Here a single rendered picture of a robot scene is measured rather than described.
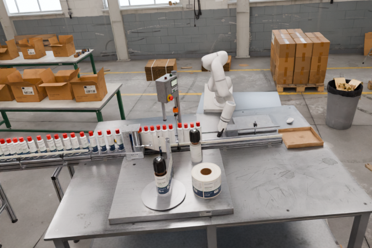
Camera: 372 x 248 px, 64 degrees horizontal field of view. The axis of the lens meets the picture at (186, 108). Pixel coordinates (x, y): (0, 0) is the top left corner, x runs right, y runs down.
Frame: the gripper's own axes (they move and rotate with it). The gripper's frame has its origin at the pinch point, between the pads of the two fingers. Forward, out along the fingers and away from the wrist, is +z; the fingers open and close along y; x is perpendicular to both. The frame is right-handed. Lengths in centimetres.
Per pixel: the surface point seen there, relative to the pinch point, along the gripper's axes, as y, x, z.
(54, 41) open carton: -388, -266, 84
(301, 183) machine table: 56, 52, -7
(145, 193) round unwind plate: 59, -54, 25
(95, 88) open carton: -132, -130, 46
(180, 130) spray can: 1.9, -33.9, 3.2
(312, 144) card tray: 13, 74, -18
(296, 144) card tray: 13, 61, -14
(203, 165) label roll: 51, -20, -2
